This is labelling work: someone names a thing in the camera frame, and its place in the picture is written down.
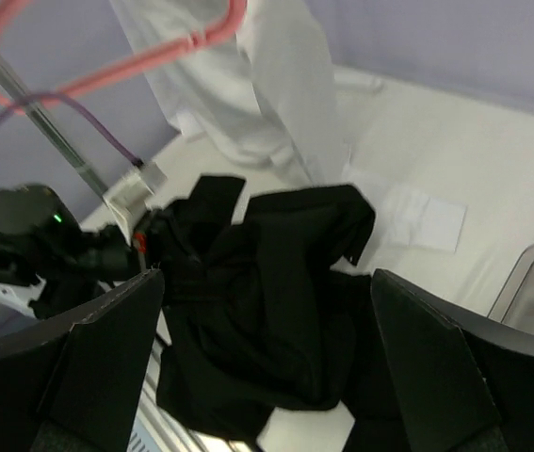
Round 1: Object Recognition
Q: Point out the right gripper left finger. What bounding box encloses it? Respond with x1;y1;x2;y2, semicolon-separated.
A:
0;270;164;451

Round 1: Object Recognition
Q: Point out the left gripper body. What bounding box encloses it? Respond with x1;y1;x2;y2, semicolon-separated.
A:
131;209;177;271

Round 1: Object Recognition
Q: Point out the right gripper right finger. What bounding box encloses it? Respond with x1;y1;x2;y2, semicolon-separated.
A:
341;267;534;452

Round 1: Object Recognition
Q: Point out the black shirt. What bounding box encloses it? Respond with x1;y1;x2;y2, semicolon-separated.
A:
156;175;398;441

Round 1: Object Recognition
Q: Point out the white shirt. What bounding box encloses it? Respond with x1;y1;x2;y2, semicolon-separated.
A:
108;0;468;253

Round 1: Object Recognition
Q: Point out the pink hanger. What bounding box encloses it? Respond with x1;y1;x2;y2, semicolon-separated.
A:
0;1;248;97

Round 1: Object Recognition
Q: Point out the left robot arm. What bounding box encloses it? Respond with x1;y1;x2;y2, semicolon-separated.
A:
0;184;177;320

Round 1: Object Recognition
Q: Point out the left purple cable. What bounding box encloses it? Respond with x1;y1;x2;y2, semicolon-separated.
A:
0;92;144;178

